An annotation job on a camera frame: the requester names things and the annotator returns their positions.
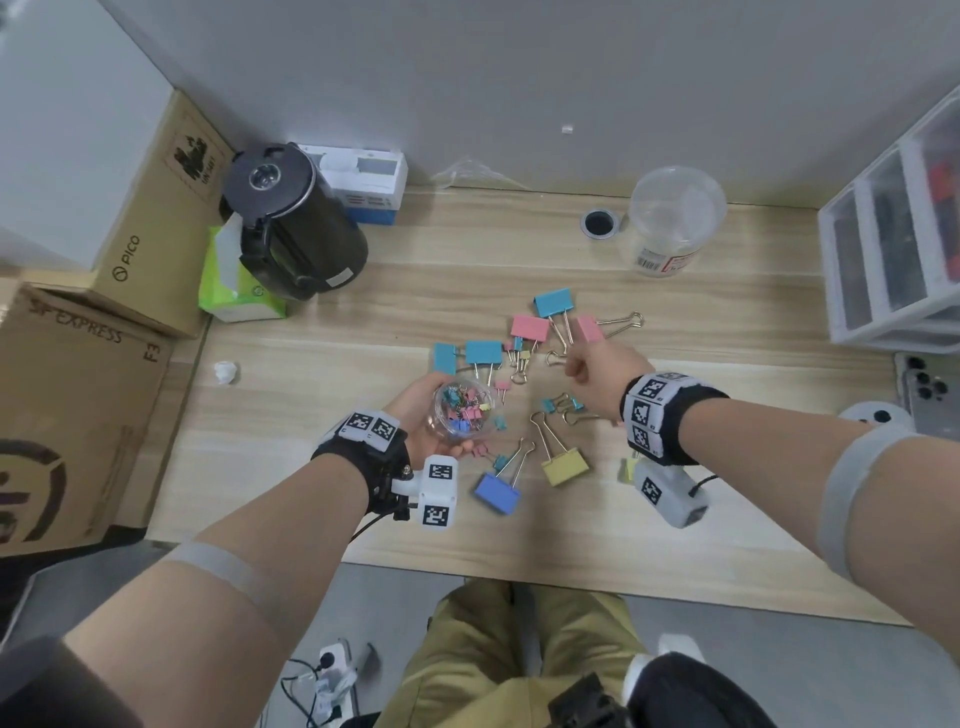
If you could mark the white plastic drawer organiser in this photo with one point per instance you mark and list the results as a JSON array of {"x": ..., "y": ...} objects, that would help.
[{"x": 900, "y": 225}]

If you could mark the green tissue pack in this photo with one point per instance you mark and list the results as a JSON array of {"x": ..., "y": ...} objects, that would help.
[{"x": 225, "y": 296}]

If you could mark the white round controller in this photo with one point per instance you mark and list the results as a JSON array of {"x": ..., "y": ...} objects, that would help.
[{"x": 874, "y": 414}]

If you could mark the small clear plastic jar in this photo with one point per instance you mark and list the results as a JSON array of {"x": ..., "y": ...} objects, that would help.
[{"x": 461, "y": 409}]

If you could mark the white and blue box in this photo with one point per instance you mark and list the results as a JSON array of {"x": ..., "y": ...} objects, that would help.
[{"x": 367, "y": 180}]

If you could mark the person's right forearm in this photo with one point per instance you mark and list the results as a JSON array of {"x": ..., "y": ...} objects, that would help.
[{"x": 750, "y": 450}]

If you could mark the brown cardboard box white top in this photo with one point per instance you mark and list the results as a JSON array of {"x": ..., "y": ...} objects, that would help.
[{"x": 75, "y": 150}]

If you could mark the large clear plastic lid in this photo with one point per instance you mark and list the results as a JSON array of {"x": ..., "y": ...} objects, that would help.
[{"x": 679, "y": 202}]

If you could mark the person's left hand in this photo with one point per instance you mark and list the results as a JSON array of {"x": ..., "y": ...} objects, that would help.
[{"x": 416, "y": 416}]

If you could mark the person's olive trousers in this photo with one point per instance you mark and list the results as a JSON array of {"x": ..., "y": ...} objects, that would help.
[{"x": 465, "y": 652}]

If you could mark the big brown box black logo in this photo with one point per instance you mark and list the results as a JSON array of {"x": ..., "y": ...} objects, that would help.
[{"x": 75, "y": 420}]

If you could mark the large blue binder clip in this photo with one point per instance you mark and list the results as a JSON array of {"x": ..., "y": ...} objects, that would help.
[{"x": 496, "y": 493}]

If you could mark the white power strip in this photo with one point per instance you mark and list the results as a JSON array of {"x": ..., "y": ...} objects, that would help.
[{"x": 330, "y": 675}]

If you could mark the large yellow binder clip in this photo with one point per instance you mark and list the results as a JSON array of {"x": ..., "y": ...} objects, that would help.
[{"x": 565, "y": 467}]

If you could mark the crumpled white paper ball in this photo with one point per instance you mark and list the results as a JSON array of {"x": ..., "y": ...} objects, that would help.
[{"x": 225, "y": 373}]

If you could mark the pile of small colourful clips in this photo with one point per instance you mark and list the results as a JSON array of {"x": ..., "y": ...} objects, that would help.
[{"x": 459, "y": 409}]

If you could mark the clear plastic wrap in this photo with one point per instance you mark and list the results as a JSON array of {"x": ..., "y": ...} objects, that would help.
[{"x": 472, "y": 174}]

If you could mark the person's left forearm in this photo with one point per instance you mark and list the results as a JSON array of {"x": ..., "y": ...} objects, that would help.
[{"x": 285, "y": 540}]

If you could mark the black waist pouch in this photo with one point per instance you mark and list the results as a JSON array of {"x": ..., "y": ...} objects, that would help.
[{"x": 585, "y": 701}]

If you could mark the large pink binder clip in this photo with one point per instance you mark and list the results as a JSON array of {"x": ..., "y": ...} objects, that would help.
[
  {"x": 529, "y": 326},
  {"x": 589, "y": 328}
]

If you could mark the silver smartphone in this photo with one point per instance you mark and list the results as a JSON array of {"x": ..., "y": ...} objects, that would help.
[{"x": 930, "y": 397}]

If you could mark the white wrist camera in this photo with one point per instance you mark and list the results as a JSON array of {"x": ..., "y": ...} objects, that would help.
[
  {"x": 675, "y": 502},
  {"x": 439, "y": 487}
]

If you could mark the black electric kettle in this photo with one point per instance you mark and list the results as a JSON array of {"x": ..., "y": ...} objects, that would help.
[{"x": 307, "y": 240}]

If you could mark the person's right hand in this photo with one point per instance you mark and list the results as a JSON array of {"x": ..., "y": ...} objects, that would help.
[{"x": 600, "y": 371}]

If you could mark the person's black sleeve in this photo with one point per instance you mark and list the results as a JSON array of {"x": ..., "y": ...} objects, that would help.
[{"x": 45, "y": 690}]

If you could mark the person's black white shoe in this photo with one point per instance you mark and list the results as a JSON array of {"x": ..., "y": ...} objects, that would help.
[{"x": 675, "y": 694}]

